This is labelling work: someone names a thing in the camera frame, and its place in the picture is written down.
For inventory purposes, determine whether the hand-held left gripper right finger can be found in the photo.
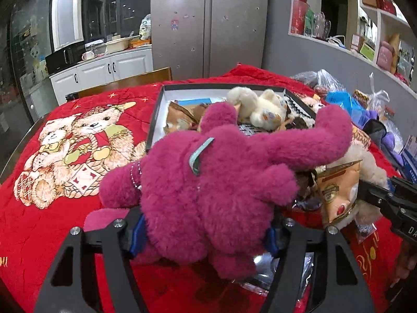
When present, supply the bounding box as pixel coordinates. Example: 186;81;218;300
261;213;375;313

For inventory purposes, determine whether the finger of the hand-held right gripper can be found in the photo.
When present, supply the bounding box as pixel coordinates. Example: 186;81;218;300
388;177;417;203
358;183;417;240

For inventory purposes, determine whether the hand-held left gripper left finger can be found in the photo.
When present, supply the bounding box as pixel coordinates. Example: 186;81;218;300
34;205;149;313

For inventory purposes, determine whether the magenta plush toy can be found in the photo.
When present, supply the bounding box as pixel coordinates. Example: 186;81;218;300
83;102;354;279

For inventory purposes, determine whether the black shallow box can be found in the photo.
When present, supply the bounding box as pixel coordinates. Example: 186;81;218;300
145;83;318;152

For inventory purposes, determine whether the person's right hand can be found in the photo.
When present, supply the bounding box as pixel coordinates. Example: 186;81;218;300
395;246;417;287

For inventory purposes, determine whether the clear bag with dark item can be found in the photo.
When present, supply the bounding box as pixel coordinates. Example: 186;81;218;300
239;251;315;313

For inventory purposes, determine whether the beige fluffy plush toy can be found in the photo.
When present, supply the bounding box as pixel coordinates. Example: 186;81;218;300
322;143;388;229

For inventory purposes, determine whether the blue and white box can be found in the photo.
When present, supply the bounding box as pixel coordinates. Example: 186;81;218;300
399;134;417;183

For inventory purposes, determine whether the small bag of dark beads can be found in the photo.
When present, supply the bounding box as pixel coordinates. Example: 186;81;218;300
355;223;378;243

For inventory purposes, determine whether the purple plush item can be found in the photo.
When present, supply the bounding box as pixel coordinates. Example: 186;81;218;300
357;109;396;154

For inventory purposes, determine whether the red bear printed blanket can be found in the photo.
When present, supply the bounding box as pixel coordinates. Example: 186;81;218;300
0;63;404;313

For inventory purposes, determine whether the knotted clear plastic bag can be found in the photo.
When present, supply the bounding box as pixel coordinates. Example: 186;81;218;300
366;72;390;110

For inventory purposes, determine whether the blue plastic bag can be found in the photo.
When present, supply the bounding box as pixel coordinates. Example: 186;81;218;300
326;91;367;124

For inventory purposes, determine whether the cream plush toy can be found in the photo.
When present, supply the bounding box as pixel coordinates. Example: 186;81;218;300
249;89;289;128

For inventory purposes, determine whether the pink bag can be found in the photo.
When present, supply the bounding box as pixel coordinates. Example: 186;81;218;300
376;41;393;72

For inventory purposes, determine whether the green box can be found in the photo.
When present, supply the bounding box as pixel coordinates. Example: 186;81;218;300
359;43;375;61

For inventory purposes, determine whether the white kitchen cabinet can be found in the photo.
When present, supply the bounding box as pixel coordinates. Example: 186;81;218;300
49;46;154;105

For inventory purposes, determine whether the green packet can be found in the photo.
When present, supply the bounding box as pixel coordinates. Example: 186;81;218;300
304;8;316;36

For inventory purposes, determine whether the black microwave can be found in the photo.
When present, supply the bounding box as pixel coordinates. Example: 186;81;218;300
45;42;86;75

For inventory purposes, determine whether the white basin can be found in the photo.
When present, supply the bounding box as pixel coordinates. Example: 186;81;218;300
104;37;131;53

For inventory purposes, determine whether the red gift box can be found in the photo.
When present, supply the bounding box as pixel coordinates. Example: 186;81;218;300
291;0;308;35

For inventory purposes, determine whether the filled plastic bag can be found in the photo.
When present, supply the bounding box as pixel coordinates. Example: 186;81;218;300
139;15;152;38

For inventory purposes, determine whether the silver refrigerator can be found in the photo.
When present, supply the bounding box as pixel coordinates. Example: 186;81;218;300
150;0;269;80

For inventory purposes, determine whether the white wall shelf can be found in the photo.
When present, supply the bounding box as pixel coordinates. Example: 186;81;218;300
288;0;417;95

